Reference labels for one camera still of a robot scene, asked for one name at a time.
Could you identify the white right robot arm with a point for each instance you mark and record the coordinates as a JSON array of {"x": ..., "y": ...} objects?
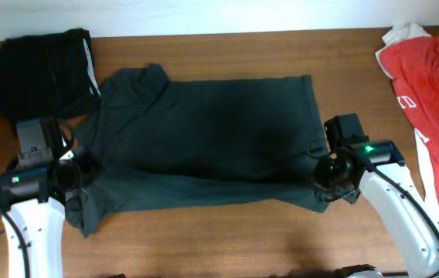
[{"x": 376, "y": 170}]

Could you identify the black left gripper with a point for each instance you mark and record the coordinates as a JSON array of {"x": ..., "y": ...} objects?
[{"x": 82, "y": 166}]

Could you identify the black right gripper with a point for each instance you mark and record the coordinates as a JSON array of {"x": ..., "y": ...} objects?
[{"x": 321, "y": 185}]

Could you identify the red and white garment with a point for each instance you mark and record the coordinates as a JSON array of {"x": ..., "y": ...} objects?
[{"x": 410, "y": 58}]

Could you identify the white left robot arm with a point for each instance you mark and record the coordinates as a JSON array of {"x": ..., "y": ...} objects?
[{"x": 34, "y": 189}]

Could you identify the dark green t-shirt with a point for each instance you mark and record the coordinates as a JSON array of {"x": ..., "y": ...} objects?
[{"x": 154, "y": 143}]

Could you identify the folded black garment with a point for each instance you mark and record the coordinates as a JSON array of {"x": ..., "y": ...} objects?
[{"x": 48, "y": 75}]

